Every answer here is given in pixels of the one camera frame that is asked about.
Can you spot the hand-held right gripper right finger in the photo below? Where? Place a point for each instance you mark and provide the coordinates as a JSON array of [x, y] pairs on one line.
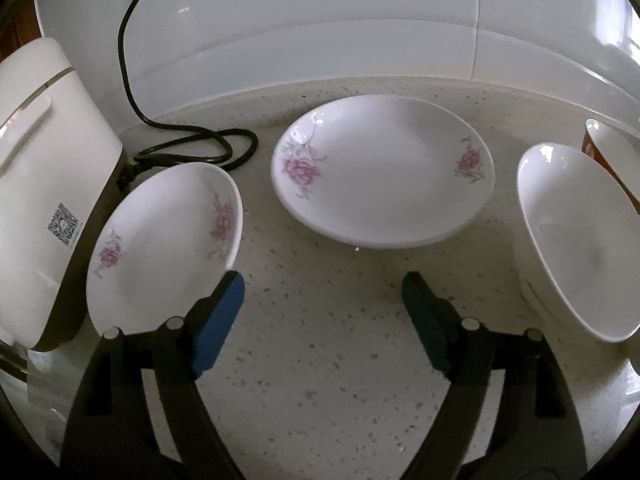
[[425, 315]]

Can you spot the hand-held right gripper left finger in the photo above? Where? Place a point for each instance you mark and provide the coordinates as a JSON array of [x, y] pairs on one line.
[[222, 320]]

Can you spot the white floral plate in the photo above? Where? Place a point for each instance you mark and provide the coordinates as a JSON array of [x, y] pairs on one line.
[[160, 230], [380, 170]]

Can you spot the plain white bowl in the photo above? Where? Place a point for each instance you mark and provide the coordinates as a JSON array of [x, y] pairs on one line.
[[575, 240]]

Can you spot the white electric rice cooker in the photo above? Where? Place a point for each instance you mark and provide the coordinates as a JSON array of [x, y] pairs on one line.
[[40, 185]]

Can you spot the red patterned white bowl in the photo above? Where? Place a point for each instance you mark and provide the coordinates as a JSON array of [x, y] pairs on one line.
[[607, 145]]

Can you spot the brown wooden panel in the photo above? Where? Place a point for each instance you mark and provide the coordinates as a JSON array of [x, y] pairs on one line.
[[20, 30]]

